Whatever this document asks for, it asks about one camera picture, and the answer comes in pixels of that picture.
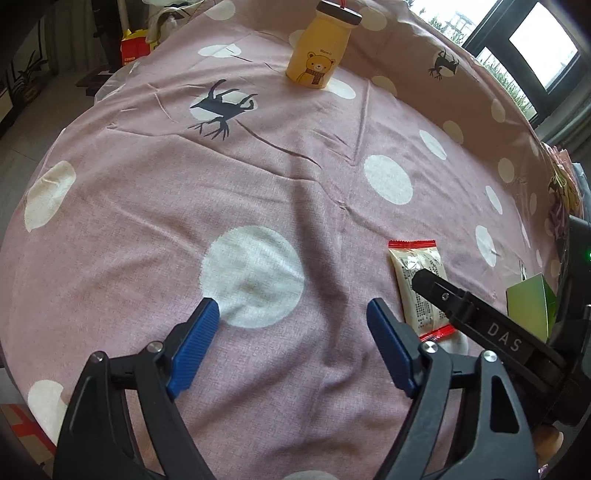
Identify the person's right hand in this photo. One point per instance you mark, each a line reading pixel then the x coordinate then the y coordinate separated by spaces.
pixel 548 443

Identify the yellow bear print bottle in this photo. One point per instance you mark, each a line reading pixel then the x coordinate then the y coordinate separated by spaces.
pixel 318 50

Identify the pink dotted bedsheet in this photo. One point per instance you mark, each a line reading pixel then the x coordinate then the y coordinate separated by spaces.
pixel 300 184

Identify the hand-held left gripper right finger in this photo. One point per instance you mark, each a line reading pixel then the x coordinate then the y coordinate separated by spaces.
pixel 392 350

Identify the green cardboard box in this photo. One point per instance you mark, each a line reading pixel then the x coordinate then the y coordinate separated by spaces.
pixel 528 304

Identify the folded colourful clothes stack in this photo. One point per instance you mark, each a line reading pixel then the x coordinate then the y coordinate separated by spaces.
pixel 563 184

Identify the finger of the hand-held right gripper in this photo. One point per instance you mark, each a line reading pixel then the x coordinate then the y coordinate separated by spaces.
pixel 485 327

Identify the white plastic bag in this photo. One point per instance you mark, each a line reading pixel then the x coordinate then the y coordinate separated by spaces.
pixel 173 21

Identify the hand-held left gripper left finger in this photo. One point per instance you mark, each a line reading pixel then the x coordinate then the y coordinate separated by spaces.
pixel 194 350

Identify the red yellow box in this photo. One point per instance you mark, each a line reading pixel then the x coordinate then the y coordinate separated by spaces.
pixel 134 46

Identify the red floor mat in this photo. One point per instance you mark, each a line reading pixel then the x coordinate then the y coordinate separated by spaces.
pixel 23 424

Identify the potted plant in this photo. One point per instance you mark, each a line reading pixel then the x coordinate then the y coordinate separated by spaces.
pixel 27 69

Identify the dark framed window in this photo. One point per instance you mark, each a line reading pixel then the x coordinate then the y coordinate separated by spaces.
pixel 540 41

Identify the white red-edged snack packet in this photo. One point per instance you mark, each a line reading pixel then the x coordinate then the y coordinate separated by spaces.
pixel 406 295

